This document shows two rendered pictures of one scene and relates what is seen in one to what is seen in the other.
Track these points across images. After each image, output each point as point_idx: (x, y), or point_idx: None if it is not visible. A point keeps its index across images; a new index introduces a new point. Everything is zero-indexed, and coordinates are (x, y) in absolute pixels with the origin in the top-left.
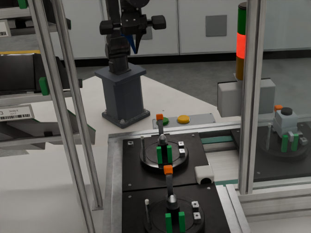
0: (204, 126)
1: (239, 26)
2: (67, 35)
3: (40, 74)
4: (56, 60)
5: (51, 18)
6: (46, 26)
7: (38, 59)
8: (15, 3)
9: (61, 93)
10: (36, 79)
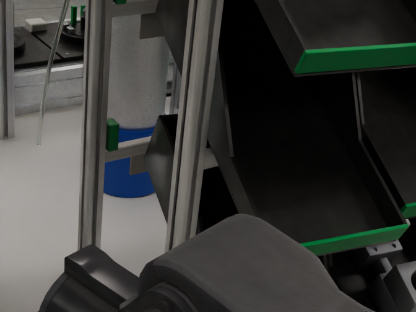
0: None
1: None
2: (172, 177)
3: (156, 159)
4: (89, 104)
5: (211, 138)
6: (85, 35)
7: (161, 136)
8: (158, 8)
9: (81, 150)
10: (148, 148)
